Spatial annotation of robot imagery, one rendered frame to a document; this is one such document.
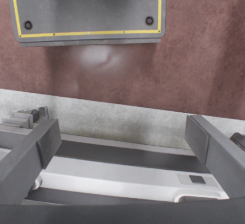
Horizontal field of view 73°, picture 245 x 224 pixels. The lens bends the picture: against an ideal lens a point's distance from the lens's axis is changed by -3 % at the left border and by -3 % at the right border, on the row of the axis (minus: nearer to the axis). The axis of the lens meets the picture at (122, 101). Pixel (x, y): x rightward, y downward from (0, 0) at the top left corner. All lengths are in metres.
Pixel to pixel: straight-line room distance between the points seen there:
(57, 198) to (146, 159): 0.62
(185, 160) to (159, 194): 0.59
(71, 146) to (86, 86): 0.44
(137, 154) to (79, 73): 0.64
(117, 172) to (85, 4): 0.69
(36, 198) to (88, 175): 0.12
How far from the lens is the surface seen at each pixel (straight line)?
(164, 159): 0.99
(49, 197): 0.45
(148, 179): 0.45
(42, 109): 1.29
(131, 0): 0.85
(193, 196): 0.47
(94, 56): 1.16
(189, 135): 0.17
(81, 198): 0.44
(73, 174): 0.43
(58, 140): 0.17
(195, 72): 1.26
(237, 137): 1.50
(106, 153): 0.94
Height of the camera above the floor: 1.15
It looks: 73 degrees down
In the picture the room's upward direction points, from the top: 178 degrees clockwise
